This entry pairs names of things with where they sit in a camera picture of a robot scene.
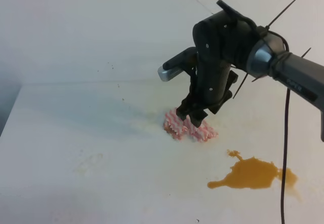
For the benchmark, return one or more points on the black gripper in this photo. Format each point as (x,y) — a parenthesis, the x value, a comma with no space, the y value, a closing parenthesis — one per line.
(221,40)

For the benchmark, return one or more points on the pink white striped rag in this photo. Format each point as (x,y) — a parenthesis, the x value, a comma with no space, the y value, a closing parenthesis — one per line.
(179,129)

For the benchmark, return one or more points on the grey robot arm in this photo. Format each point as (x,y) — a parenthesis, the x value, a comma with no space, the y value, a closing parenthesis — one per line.
(270,57)

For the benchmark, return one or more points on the brown coffee stain puddle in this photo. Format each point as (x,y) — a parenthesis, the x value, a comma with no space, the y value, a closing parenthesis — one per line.
(229,170)

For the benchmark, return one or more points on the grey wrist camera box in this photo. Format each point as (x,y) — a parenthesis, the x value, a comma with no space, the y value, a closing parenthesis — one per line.
(170,68)

